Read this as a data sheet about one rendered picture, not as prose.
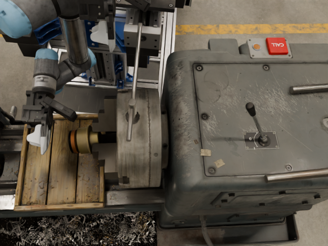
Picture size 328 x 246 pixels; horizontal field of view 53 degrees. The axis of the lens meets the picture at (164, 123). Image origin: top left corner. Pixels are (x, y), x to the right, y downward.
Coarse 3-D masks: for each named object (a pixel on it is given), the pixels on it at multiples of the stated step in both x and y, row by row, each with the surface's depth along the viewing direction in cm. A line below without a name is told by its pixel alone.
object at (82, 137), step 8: (80, 128) 103; (88, 128) 102; (72, 136) 101; (80, 136) 100; (88, 136) 101; (96, 136) 101; (72, 144) 100; (80, 144) 100; (88, 144) 100; (72, 152) 102; (80, 152) 102; (88, 152) 102
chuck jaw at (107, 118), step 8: (112, 96) 101; (104, 104) 98; (112, 104) 99; (104, 112) 99; (112, 112) 100; (96, 120) 102; (104, 120) 100; (112, 120) 100; (96, 128) 101; (104, 128) 101; (112, 128) 101
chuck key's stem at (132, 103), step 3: (129, 99) 84; (132, 99) 84; (129, 102) 83; (132, 102) 83; (135, 102) 83; (129, 105) 83; (132, 105) 83; (135, 105) 84; (129, 108) 85; (135, 108) 85; (135, 111) 87; (135, 114) 88
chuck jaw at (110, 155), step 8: (96, 144) 100; (104, 144) 101; (112, 144) 101; (96, 152) 99; (104, 152) 99; (112, 152) 99; (104, 160) 97; (112, 160) 97; (104, 168) 95; (112, 168) 95; (112, 176) 96
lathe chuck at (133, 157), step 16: (128, 96) 96; (144, 96) 96; (144, 112) 92; (144, 128) 90; (128, 144) 89; (144, 144) 90; (128, 160) 90; (144, 160) 91; (128, 176) 93; (144, 176) 94
